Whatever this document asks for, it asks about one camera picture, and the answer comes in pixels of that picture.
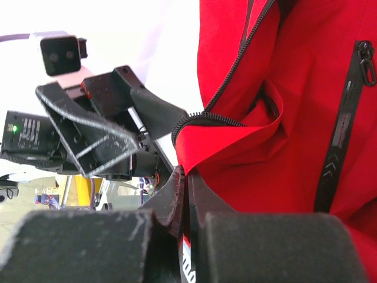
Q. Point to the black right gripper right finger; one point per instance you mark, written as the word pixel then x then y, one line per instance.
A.
pixel 228 246

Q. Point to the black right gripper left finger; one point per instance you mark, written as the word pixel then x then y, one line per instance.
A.
pixel 139 245

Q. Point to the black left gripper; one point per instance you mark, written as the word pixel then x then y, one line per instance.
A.
pixel 91 124

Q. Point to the red zip jacket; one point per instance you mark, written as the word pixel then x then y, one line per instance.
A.
pixel 297 79

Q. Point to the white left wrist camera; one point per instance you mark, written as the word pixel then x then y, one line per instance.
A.
pixel 61 54

